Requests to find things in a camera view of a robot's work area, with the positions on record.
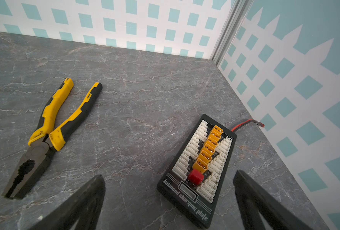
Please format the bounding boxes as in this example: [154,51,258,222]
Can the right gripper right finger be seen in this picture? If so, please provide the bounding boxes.
[233,170,311,230]

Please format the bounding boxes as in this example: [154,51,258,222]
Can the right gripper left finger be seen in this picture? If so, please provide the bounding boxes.
[30,174,106,230]

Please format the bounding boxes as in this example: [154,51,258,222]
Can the black connector board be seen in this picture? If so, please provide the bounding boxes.
[157,113,265,230]

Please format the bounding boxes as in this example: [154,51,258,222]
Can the yellow black pliers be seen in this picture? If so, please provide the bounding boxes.
[2,78,103,199]

